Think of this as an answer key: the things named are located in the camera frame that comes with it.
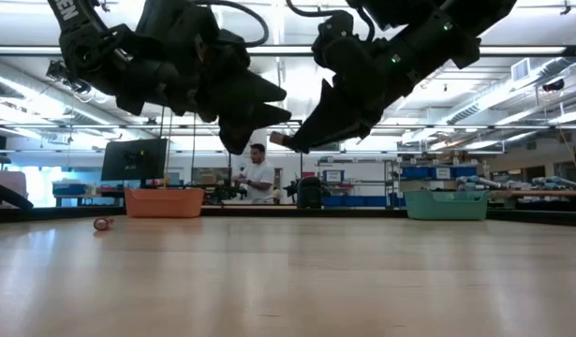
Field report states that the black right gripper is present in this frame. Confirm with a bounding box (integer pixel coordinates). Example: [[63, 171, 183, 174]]
[[281, 8, 413, 155]]

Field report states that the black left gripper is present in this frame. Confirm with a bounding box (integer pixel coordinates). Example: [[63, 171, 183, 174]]
[[113, 0, 293, 156]]

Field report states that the blue bin with white label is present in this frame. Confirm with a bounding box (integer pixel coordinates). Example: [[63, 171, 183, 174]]
[[321, 168, 347, 184]]

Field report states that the person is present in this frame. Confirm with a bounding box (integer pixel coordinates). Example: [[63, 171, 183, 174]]
[[231, 142, 277, 205]]

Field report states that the black office chair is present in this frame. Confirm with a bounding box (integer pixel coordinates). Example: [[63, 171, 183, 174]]
[[295, 175, 324, 210]]

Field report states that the long blue storage bin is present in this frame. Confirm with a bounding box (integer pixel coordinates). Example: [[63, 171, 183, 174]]
[[320, 195, 402, 209]]

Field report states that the black monitor on stand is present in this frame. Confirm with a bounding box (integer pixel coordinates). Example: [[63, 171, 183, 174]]
[[100, 138, 169, 188]]

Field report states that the orange plastic basket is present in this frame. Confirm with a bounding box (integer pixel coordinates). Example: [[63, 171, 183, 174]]
[[124, 187, 206, 219]]

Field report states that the teal plastic basket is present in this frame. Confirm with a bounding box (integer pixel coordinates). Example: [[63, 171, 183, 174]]
[[403, 188, 491, 222]]

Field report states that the grey blue rolled bundle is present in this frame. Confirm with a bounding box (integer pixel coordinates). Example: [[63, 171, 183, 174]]
[[530, 174, 576, 191], [455, 174, 503, 191]]

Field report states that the black red Energizer Max battery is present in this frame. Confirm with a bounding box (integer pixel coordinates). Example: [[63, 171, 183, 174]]
[[93, 215, 116, 232]]

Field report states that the white ceiling vent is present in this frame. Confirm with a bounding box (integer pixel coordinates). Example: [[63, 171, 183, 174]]
[[510, 57, 533, 83]]

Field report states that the light wooden workbench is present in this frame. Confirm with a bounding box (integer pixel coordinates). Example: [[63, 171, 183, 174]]
[[487, 188, 576, 211]]

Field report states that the black curved chair armrest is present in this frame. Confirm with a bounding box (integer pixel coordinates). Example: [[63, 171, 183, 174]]
[[0, 180, 35, 211]]

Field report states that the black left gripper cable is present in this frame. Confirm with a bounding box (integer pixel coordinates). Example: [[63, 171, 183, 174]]
[[191, 0, 271, 49]]

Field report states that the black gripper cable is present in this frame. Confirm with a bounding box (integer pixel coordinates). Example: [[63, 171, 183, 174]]
[[285, 0, 377, 44], [191, 0, 271, 49]]

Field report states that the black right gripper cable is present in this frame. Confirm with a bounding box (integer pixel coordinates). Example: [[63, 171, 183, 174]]
[[285, 0, 377, 44]]

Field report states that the black overhead camera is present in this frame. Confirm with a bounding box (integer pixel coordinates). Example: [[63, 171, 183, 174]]
[[45, 59, 92, 95]]

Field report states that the black aluminium rig frame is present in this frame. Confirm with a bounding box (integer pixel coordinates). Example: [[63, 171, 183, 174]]
[[0, 44, 576, 227]]

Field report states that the black ceiling camera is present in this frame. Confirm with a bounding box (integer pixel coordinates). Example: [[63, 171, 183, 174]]
[[541, 78, 567, 93]]

